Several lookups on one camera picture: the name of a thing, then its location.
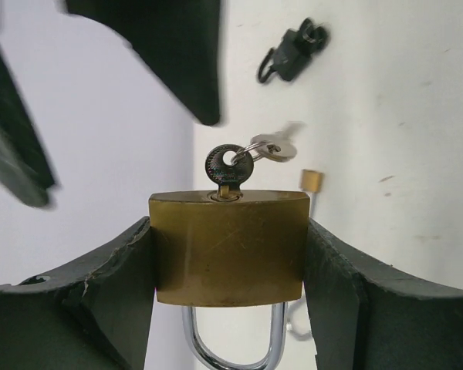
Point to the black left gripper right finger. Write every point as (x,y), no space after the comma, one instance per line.
(365,314)

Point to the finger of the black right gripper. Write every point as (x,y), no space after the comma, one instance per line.
(177,40)
(25,170)

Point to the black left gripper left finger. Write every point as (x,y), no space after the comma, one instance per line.
(91,313)

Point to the black Kaijing padlock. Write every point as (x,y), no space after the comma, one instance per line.
(288,59)

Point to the large brass padlock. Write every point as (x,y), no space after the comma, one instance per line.
(243,252)

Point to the black-headed key bunch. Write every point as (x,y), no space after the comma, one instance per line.
(312,37)

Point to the small silver key bunch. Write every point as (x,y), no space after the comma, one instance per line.
(230,165)

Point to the small brass padlock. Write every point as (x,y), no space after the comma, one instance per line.
(311,182)

